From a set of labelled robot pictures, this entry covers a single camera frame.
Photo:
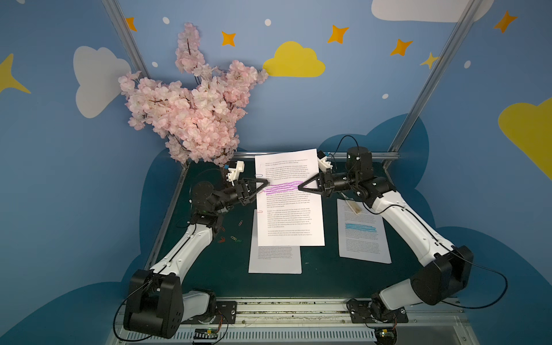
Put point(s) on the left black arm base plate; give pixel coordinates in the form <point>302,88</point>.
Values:
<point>224,311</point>

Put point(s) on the blue highlighted paper document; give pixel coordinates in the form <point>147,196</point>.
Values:
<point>361,236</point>

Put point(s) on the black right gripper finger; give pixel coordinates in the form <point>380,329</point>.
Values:
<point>311,191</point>
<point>312,184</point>

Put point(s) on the aluminium front rail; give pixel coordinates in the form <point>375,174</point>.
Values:
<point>315,321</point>

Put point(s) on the right circuit board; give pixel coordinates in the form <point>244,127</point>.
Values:
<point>385,336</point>

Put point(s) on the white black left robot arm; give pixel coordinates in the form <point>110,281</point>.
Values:
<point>156,305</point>

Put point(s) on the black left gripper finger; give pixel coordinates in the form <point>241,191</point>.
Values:
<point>256,183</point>
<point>255,189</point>

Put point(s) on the pink cherry blossom tree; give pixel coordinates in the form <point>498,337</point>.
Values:
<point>198,124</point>

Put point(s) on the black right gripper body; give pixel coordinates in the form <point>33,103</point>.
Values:
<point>323,183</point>

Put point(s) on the aluminium frame post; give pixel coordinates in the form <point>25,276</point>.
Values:
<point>456,38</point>
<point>116,15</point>

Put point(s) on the pink highlighted paper document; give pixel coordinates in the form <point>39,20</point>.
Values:
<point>272,260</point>

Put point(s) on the purple highlighted paper document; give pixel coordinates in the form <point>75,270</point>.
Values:
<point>287,217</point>

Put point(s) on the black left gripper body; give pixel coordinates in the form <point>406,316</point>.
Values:
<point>246,190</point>

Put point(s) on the aluminium left frame post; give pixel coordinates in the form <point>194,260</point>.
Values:
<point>116,15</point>

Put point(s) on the small wooden handled brush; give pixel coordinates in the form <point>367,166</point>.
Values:
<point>355,208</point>

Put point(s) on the aluminium right frame post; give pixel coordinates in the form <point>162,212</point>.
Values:
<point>456,38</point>

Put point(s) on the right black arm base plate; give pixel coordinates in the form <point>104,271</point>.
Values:
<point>374,311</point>

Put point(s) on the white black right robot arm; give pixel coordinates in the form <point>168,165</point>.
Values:
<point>445,268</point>

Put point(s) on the left green circuit board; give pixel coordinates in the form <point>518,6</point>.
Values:
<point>208,336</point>

